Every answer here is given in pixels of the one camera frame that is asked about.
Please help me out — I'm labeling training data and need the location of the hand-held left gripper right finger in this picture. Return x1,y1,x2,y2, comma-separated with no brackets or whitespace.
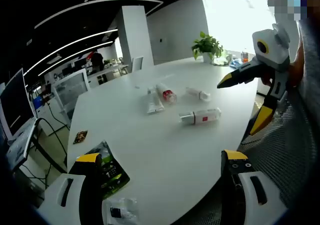
220,149,288,225

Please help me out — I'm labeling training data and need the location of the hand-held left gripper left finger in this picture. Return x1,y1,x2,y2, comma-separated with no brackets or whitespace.
37,152,105,225

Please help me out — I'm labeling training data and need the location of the green black printed packet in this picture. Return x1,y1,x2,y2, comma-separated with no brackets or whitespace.
84,140,131,200

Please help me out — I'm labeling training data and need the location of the small golden brown packet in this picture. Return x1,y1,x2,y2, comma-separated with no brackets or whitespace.
72,129,89,145

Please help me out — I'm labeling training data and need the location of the white skincare pump bottle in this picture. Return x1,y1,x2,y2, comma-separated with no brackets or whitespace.
184,86,212,102

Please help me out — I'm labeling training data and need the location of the white skincare bottle red square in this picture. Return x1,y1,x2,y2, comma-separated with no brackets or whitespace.
178,107,222,126

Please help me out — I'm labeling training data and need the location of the red band skincare bottle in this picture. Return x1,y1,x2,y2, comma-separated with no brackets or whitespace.
155,82,178,105

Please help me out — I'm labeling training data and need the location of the white skincare tube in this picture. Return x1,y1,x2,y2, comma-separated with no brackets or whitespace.
146,86,166,115

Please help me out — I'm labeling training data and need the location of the person's right hand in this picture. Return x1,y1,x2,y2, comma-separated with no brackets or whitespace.
287,41,306,88

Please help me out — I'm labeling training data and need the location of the blue packet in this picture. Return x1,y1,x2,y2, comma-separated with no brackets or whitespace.
229,59,245,70

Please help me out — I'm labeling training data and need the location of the person's pale shirt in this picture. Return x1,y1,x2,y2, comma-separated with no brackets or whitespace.
297,14,320,103

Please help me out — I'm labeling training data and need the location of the grey mesh office chair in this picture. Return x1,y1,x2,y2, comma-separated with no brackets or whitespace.
194,89,320,225

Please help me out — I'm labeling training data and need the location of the green potted plant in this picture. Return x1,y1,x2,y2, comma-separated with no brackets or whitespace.
191,31,224,64

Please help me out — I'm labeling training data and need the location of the clear plastic bag black card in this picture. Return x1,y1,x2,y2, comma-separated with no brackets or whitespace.
104,197,140,225

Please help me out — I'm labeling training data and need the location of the white standing desk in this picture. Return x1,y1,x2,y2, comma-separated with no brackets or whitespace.
6,118,41,172

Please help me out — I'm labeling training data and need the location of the white frame mesh chair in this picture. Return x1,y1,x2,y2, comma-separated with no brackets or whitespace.
52,68,91,116

